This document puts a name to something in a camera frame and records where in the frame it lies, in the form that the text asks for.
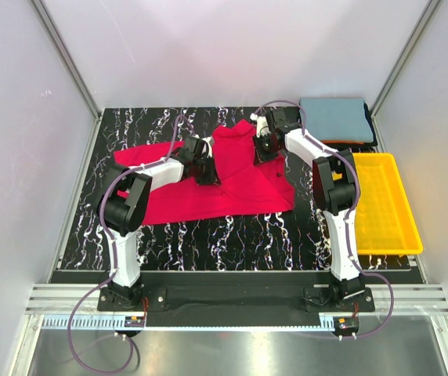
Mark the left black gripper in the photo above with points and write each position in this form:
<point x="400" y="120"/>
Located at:
<point x="207" y="172"/>

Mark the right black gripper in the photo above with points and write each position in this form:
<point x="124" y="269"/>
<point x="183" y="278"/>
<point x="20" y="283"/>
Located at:
<point x="264" y="153"/>

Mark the red polo shirt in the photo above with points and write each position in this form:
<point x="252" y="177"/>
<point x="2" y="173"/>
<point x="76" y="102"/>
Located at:
<point x="245" y="189"/>

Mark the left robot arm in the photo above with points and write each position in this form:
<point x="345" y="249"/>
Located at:
<point x="122" y="206"/>

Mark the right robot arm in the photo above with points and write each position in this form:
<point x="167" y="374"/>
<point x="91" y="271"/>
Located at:
<point x="336" y="193"/>

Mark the folded grey-blue shirt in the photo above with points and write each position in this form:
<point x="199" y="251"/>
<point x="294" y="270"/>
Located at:
<point x="332" y="118"/>

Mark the folded dark navy shirt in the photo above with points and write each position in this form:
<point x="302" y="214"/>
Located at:
<point x="367" y="133"/>

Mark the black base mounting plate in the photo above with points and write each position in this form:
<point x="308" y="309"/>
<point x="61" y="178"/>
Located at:
<point x="276" y="297"/>

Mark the yellow plastic bin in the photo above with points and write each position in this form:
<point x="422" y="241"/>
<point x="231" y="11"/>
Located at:
<point x="385" y="224"/>

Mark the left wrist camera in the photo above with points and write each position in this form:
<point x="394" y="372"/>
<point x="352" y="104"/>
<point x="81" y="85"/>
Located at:
<point x="208" y="146"/>

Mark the left aluminium frame post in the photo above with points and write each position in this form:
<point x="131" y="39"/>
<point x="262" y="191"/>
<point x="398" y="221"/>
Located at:
<point x="45" y="18"/>

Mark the aluminium frame post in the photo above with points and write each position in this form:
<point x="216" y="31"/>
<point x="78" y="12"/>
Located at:
<point x="45" y="18"/>
<point x="420" y="27"/>

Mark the slotted cable duct rail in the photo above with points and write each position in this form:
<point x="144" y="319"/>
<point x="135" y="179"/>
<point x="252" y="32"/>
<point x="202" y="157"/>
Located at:
<point x="130" y="323"/>

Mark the right aluminium frame post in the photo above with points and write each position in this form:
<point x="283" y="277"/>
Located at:
<point x="420" y="27"/>

